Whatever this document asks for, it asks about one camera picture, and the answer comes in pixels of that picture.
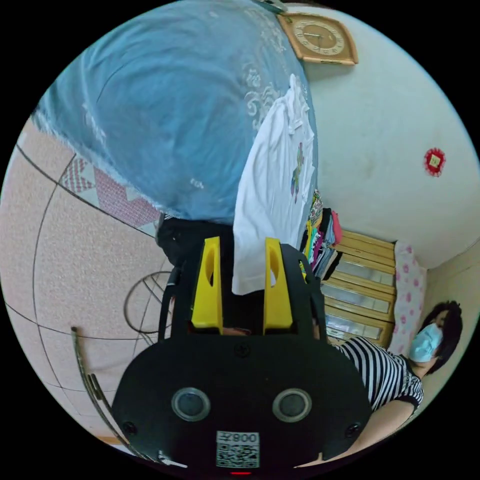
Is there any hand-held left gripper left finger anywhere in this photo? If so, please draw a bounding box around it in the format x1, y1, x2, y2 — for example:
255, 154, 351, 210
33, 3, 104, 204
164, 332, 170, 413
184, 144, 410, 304
190, 236, 224, 330

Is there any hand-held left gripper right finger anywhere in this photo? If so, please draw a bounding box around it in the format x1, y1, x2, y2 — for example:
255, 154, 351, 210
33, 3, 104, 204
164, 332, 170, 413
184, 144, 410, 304
262, 236, 295, 335

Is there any white short sleeve shirt with print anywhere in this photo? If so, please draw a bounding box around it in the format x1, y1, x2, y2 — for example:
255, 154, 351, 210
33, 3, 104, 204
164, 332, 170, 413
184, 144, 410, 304
231, 73, 318, 296

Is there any person's left forearm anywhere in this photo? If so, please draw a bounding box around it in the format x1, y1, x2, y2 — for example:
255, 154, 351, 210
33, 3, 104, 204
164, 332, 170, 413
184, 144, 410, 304
296, 393, 418, 470

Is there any pile of clothes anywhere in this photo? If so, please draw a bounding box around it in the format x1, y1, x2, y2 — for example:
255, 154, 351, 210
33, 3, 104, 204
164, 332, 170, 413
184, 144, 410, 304
299, 189, 344, 283

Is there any wooden headboard with glass panels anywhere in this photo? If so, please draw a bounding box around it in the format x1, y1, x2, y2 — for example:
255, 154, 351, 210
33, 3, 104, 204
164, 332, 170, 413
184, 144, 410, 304
319, 229, 398, 348

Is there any person's body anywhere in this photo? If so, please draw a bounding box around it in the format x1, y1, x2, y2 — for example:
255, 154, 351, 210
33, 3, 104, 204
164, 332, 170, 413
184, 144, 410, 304
329, 299, 464, 415

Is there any white pillow with pink flowers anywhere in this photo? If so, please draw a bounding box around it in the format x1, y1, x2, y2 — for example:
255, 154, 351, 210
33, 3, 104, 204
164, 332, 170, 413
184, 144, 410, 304
389, 239, 429, 356

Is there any red round wall ornament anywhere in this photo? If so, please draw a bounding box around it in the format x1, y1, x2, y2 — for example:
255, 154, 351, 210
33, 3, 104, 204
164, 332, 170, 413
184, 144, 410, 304
423, 147, 447, 178

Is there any square wooden wall clock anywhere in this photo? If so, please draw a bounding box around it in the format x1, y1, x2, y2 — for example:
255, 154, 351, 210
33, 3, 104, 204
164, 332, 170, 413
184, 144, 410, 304
276, 11, 359, 67

